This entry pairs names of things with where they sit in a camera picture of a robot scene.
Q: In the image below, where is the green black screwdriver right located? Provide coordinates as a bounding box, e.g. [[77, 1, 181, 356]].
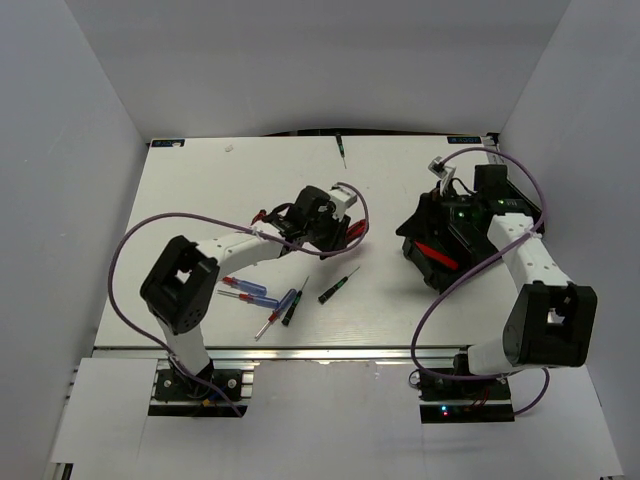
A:
[[317, 267, 360, 305]]

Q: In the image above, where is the purple cable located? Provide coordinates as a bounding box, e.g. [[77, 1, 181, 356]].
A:
[[409, 147, 554, 419], [108, 182, 371, 419]]

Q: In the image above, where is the red black utility knife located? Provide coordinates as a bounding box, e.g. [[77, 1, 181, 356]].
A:
[[346, 219, 368, 247]]

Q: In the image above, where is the blue handle screwdriver upper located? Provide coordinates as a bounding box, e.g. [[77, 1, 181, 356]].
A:
[[222, 276, 267, 297]]

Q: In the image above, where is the blue label sticker right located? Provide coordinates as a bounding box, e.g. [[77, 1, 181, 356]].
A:
[[447, 136, 482, 145]]

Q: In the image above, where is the green black precision screwdriver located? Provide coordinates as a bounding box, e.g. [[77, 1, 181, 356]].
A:
[[281, 278, 309, 326], [334, 132, 347, 169]]

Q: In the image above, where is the blue handle screwdriver tilted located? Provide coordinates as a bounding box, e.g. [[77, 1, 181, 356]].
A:
[[254, 289, 297, 341]]

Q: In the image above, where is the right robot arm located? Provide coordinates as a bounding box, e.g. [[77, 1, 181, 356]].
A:
[[396, 160, 597, 399]]

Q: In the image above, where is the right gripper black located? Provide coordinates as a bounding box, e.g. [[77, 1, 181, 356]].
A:
[[394, 181, 480, 242]]

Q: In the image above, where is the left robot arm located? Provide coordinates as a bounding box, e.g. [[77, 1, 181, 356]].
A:
[[140, 185, 357, 399]]

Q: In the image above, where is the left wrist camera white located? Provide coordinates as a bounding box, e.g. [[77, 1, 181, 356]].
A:
[[328, 184, 358, 220]]

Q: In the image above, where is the blue label sticker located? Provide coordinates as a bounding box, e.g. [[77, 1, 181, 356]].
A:
[[150, 139, 185, 148], [447, 136, 482, 145]]

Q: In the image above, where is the black divided container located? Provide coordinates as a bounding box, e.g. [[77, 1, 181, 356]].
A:
[[396, 164, 541, 293]]

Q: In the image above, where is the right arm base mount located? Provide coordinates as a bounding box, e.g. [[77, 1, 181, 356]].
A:
[[408, 370, 515, 425]]

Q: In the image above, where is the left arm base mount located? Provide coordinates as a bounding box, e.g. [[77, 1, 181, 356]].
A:
[[148, 368, 250, 418]]

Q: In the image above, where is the blue label sticker left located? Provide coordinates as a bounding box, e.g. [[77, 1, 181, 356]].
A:
[[150, 139, 185, 148]]

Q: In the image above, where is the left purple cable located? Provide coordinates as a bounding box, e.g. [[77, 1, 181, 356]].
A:
[[108, 182, 371, 419]]

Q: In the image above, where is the blue handle screwdriver lower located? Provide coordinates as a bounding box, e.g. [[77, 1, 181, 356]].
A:
[[218, 290, 279, 310]]

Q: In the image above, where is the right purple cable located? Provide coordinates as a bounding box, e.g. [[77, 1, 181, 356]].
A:
[[409, 147, 554, 419]]

